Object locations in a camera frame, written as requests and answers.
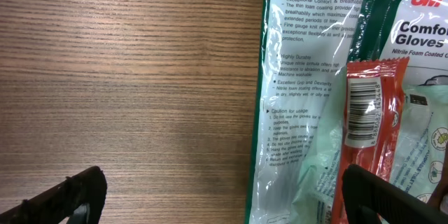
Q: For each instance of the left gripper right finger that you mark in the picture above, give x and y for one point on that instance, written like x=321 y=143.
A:
x=368 y=199

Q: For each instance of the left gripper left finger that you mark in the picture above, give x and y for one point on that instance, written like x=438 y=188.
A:
x=79 y=199

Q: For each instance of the red sachet packet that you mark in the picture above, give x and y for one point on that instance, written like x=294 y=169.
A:
x=373 y=107

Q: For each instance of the green 3M gloves package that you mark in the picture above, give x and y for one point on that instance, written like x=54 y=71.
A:
x=305 y=46

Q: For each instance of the person's fingertip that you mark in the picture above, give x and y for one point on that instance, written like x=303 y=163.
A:
x=438 y=199

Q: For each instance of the pale green wipes packet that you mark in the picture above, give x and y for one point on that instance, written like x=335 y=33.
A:
x=419 y=136

